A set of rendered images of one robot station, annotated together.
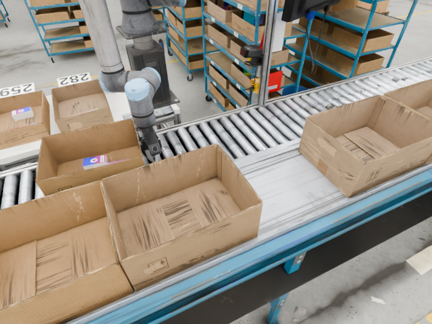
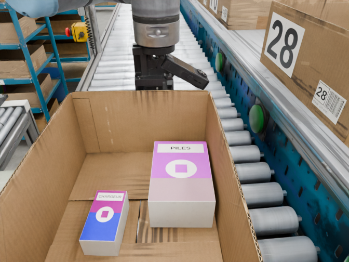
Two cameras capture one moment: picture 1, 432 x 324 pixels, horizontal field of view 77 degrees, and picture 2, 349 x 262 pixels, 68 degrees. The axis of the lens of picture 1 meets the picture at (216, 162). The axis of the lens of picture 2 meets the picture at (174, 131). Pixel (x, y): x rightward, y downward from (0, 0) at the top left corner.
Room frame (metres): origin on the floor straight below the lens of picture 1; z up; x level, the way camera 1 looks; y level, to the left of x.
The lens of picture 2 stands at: (0.73, 0.78, 1.16)
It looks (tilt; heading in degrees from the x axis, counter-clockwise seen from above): 35 degrees down; 288
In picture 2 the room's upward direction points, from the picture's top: straight up
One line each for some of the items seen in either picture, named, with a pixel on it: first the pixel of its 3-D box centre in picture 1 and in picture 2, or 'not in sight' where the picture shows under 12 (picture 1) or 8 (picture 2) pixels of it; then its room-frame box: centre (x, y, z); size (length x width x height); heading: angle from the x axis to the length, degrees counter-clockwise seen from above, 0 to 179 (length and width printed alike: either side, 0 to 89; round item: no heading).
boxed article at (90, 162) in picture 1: (96, 163); (107, 221); (0.93, 0.56, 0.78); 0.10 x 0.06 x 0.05; 106
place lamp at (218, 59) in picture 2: not in sight; (218, 62); (0.87, -0.16, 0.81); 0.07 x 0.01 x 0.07; 114
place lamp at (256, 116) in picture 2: not in sight; (255, 119); (0.71, 0.20, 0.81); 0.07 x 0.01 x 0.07; 114
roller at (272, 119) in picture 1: (283, 130); (153, 55); (1.23, -0.38, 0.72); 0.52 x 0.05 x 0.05; 24
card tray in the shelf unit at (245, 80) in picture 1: (256, 74); (3, 60); (2.23, -0.36, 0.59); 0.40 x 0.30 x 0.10; 22
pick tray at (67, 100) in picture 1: (81, 105); not in sight; (1.42, 0.79, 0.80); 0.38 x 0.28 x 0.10; 26
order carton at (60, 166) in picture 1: (96, 161); (134, 191); (0.89, 0.53, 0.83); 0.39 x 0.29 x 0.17; 110
